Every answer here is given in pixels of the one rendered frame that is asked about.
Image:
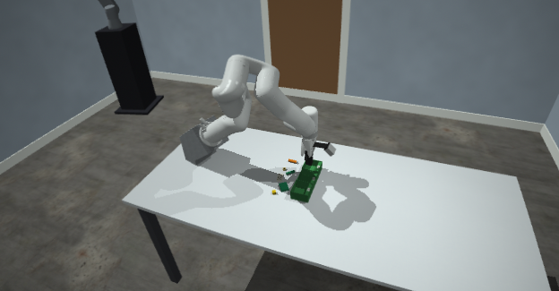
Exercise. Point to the green rack of bins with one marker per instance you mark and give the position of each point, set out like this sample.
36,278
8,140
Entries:
305,183

